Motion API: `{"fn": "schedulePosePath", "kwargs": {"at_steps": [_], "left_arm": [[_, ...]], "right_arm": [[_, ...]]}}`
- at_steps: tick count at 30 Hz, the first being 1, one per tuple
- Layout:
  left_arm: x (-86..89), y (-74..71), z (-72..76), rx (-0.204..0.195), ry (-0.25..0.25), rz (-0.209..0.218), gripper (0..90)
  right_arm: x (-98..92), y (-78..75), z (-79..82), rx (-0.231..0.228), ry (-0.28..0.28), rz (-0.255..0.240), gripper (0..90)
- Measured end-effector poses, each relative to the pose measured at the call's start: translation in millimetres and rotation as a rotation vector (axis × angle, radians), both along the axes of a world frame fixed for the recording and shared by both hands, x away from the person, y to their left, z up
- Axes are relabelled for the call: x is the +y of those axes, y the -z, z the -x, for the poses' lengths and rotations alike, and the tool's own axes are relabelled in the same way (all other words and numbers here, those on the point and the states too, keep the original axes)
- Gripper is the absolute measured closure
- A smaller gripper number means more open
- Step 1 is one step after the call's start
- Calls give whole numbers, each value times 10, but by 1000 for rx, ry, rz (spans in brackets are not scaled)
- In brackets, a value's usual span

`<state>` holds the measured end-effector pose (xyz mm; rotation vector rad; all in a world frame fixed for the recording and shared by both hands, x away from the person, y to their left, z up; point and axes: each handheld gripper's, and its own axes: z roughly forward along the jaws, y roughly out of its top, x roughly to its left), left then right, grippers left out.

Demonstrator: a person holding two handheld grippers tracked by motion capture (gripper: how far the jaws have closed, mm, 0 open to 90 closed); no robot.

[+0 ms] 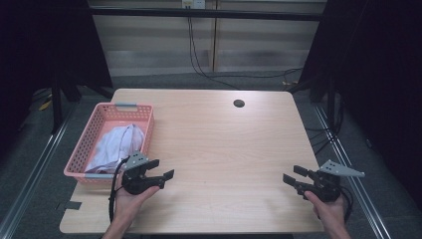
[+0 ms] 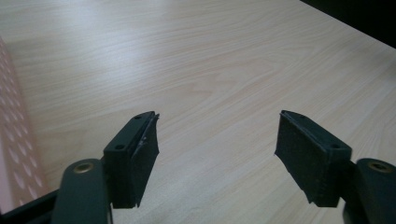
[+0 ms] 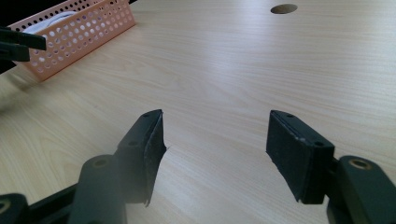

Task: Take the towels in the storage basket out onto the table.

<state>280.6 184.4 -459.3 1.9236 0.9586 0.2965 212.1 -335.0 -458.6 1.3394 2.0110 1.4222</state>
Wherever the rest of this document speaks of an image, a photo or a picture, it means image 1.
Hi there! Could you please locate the person's left hand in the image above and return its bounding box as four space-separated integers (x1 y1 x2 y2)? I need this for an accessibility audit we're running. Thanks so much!
113 183 161 224

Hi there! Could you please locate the black curtain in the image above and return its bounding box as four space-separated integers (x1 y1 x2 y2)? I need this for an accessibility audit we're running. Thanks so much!
0 0 114 160
292 0 422 215

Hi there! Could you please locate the person's right hand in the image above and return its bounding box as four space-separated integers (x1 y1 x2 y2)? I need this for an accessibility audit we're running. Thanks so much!
304 190 350 230

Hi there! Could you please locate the yellow object on floor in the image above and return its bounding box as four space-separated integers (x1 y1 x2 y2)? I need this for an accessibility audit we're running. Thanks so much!
37 99 54 113

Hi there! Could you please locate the white wall outlet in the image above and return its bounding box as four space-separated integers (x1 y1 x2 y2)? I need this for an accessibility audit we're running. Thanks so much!
180 0 207 10

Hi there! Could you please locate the bundle of black floor cables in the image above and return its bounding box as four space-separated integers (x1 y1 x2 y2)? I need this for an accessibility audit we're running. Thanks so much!
304 96 345 156

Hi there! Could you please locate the long black tape strip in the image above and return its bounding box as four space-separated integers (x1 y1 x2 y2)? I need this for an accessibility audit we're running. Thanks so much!
55 200 83 212

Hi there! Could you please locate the pink perforated plastic basket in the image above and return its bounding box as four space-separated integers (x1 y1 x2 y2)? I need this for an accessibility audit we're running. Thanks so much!
63 102 155 186

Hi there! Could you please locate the black metal stand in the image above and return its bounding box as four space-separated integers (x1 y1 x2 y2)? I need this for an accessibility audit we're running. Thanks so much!
49 74 115 135

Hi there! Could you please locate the right hand-held gripper black cable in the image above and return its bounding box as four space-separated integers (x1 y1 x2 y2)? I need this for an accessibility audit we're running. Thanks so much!
337 184 354 224

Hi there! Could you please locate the black cable from wall outlet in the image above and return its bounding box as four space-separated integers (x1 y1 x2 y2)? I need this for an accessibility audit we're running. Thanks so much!
187 16 305 91

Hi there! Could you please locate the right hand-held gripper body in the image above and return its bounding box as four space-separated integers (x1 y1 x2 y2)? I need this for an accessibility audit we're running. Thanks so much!
298 159 366 203

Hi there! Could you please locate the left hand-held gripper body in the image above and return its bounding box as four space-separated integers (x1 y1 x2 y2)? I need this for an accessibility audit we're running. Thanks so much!
120 150 167 196

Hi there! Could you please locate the white patterned towel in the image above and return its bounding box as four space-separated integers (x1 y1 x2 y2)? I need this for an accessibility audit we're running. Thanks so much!
85 123 146 175

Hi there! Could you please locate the black horizontal metal bar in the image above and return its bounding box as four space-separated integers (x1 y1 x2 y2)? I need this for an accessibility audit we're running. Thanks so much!
89 7 328 22

